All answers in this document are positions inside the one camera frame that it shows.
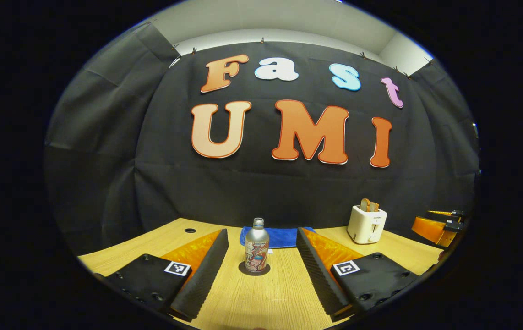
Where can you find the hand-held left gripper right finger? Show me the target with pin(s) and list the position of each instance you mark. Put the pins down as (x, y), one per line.
(318, 275)

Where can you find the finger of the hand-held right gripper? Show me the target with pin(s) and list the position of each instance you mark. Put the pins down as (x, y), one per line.
(431, 229)
(457, 214)

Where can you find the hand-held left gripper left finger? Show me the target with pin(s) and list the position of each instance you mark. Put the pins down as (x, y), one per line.
(206, 275)

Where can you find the dark round coaster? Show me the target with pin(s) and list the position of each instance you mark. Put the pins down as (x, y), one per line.
(254, 273)

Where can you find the silver water bottle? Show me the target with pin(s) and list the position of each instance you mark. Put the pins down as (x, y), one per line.
(257, 247)

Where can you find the blue towel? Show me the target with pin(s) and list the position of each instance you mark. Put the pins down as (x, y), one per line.
(282, 237)

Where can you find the toasted bread slice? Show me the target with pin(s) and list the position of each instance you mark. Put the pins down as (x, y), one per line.
(365, 205)
(375, 207)

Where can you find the white toaster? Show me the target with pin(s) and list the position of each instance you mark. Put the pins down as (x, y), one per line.
(366, 227)

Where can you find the black backdrop cloth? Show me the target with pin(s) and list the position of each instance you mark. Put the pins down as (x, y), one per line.
(261, 192)

